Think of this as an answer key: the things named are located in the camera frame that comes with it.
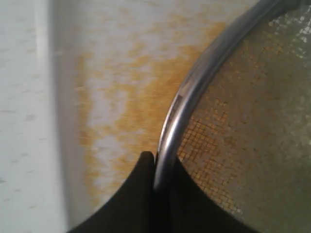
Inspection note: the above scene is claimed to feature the white square plastic tray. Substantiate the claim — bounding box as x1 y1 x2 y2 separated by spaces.
36 0 255 228

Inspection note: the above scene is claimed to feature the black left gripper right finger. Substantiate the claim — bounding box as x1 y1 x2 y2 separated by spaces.
155 158 256 233

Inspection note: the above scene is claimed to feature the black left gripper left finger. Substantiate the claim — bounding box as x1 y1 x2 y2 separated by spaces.
70 151 155 233

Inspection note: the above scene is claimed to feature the round stainless steel sieve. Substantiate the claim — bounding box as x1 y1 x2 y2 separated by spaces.
154 0 311 233

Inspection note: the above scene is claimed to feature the yellow millet pile on tray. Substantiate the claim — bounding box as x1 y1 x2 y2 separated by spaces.
77 13 227 205

